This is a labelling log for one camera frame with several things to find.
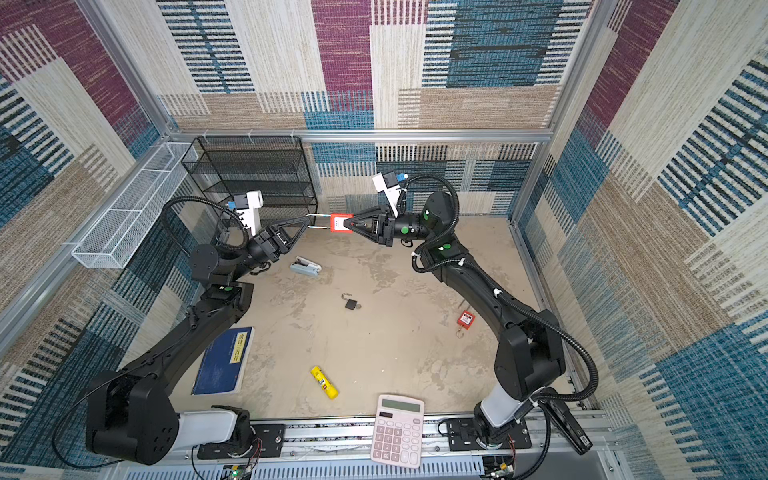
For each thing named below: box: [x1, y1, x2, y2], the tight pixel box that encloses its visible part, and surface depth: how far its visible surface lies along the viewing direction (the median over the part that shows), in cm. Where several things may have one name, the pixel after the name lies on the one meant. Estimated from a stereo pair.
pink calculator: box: [371, 394, 425, 469], surface depth 75 cm
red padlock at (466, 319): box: [457, 310, 476, 330], surface depth 93 cm
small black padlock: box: [341, 292, 362, 310], surface depth 99 cm
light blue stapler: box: [290, 256, 322, 277], surface depth 107 cm
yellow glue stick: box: [311, 366, 339, 400], surface depth 82 cm
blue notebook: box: [192, 327, 255, 395], surface depth 85 cm
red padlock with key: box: [306, 213, 354, 233], surface depth 63 cm
